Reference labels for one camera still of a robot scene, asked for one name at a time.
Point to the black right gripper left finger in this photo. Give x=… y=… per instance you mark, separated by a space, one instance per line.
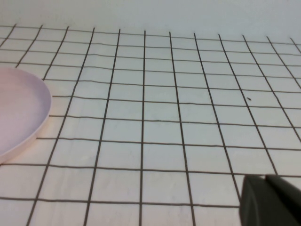
x=255 y=204

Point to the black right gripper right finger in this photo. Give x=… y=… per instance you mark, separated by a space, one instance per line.
x=285 y=200

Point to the pink round plate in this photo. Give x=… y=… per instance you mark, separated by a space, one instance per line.
x=18 y=110

